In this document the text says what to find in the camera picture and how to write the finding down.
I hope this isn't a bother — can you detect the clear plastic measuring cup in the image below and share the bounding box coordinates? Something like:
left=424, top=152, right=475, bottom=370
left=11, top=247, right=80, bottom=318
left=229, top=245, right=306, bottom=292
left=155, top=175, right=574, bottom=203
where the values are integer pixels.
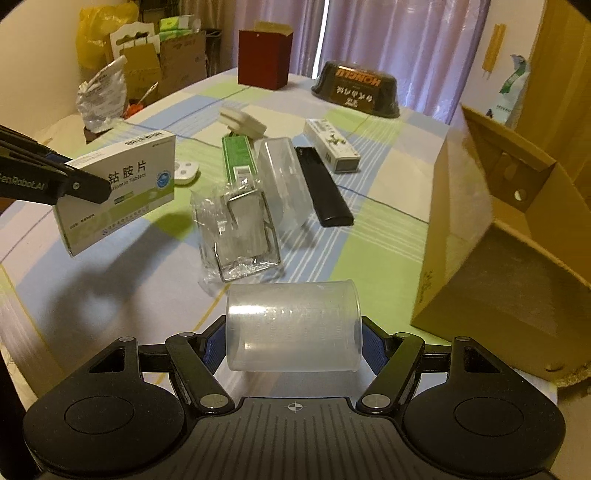
left=225, top=280, right=363, bottom=373

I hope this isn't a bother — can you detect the white medicine tablet box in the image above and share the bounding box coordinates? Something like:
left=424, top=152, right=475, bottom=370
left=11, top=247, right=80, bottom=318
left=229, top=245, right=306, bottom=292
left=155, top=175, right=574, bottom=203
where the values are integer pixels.
left=54, top=130, right=176, bottom=256

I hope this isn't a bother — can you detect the metal hook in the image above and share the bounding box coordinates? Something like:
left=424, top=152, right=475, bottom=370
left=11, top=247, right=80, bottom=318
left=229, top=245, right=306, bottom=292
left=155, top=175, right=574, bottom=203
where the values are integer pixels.
left=190, top=180, right=281, bottom=293

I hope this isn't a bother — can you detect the white remote control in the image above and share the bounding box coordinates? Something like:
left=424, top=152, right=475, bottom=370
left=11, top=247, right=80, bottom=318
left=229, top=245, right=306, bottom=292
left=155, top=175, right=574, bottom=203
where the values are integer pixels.
left=174, top=160, right=199, bottom=186

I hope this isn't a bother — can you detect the green white mouthwash box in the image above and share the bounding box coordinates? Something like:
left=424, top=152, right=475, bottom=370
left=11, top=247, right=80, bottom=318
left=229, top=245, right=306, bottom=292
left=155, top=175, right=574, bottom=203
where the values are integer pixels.
left=221, top=133, right=257, bottom=185

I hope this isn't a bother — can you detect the black item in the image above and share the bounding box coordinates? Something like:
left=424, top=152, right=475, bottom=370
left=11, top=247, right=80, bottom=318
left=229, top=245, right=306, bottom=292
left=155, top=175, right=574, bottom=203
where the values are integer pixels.
left=256, top=137, right=355, bottom=235

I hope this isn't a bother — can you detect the white power adapter plug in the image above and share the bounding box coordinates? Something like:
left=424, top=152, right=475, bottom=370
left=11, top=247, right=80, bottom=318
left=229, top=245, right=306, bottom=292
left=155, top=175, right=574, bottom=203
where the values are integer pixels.
left=219, top=107, right=266, bottom=140

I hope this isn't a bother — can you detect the white ointment box with bird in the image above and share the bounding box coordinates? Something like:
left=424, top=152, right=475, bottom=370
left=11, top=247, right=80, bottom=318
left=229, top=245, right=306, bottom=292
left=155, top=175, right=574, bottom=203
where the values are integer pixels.
left=304, top=119, right=361, bottom=174

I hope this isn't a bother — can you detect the crumpled silver foil bag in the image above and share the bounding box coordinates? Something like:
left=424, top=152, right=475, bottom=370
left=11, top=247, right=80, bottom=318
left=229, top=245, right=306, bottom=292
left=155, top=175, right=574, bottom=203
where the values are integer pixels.
left=75, top=56, right=127, bottom=133

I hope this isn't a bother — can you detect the yellow plastic bag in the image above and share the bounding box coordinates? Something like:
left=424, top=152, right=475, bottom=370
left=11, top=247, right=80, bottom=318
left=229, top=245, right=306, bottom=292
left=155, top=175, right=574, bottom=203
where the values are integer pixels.
left=75, top=1, right=139, bottom=71

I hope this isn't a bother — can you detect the large open cardboard box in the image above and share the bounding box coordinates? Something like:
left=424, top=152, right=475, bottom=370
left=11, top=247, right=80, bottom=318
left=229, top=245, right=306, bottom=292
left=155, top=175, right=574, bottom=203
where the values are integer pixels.
left=412, top=109, right=590, bottom=387

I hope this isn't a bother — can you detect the brown cardboard box stack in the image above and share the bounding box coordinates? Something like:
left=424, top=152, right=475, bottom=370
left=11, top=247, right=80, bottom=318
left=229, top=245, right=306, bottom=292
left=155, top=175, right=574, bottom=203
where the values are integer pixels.
left=105, top=22, right=207, bottom=103

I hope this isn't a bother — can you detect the dark red paper bag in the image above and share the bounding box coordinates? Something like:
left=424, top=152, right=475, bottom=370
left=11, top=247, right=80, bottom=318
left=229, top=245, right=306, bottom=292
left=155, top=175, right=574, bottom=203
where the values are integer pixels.
left=238, top=21, right=294, bottom=90

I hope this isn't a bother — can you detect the black Honglu food container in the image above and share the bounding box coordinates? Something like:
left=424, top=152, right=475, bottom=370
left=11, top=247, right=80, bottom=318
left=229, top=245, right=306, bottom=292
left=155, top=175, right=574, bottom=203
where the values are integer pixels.
left=311, top=61, right=400, bottom=118

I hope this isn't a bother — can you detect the green white snack bag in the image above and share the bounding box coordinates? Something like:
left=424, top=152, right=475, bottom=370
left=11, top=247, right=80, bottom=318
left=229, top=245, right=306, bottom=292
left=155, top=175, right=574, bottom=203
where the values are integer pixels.
left=486, top=54, right=531, bottom=127

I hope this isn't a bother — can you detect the golden brown curtain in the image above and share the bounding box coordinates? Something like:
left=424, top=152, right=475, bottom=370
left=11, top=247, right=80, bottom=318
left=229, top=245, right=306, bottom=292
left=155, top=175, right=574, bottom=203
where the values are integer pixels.
left=516, top=1, right=590, bottom=201

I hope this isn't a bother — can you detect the purple curtain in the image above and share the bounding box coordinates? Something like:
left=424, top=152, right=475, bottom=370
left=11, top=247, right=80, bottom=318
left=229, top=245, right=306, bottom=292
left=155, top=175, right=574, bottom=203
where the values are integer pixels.
left=224, top=0, right=490, bottom=123

